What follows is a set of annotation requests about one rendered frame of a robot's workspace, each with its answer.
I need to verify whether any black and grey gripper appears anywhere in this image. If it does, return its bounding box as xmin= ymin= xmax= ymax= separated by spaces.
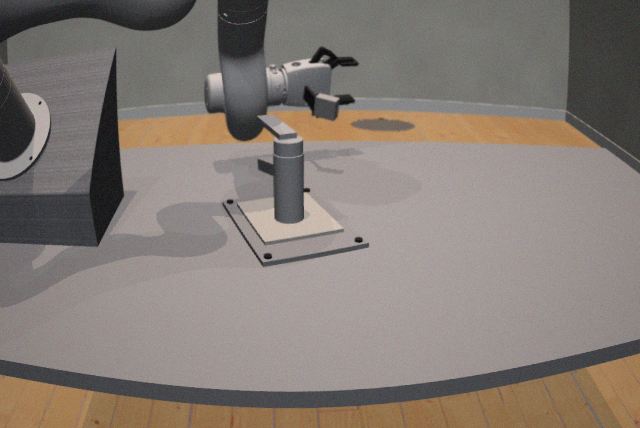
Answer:
xmin=279 ymin=46 xmax=358 ymax=107

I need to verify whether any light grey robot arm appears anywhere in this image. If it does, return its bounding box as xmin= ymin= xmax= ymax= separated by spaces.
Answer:
xmin=0 ymin=0 xmax=340 ymax=181

